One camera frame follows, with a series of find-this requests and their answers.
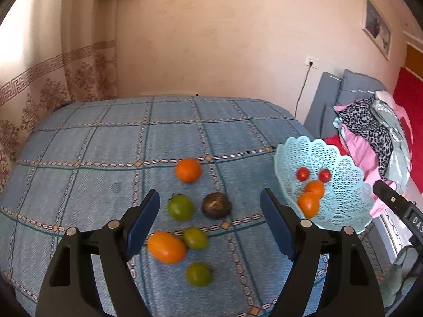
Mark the red tomato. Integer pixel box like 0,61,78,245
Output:
296,167,310,182
318,168,332,183

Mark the large orange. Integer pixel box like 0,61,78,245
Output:
297,192,320,218

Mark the oval orange fruit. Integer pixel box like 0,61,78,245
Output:
147,232,186,264

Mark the green fruit front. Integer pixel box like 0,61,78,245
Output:
185,263,213,287

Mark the green fruit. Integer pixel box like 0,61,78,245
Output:
185,263,213,287
183,227,209,250
167,194,195,221

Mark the green fruit back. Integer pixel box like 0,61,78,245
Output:
167,194,195,221

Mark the dark brown passion fruit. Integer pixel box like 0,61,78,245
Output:
201,192,232,220

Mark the small orange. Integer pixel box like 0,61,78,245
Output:
175,158,202,183

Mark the pile of clothes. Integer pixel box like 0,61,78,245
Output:
325,90,417,218

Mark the light blue lattice basket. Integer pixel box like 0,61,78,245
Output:
274,136,374,233

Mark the grey blue sofa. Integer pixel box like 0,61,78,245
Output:
304,69,387,139

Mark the blue checked bedspread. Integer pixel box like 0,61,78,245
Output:
1,97,307,316

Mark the patterned beige curtain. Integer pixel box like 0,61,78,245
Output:
1,0,119,183

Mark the red wall panel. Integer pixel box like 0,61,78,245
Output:
392,42,423,194

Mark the white wall socket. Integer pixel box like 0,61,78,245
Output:
305,56,320,69

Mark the black power cable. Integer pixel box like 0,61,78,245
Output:
294,62,314,118

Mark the framed wall picture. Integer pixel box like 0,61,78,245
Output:
362,0,392,60

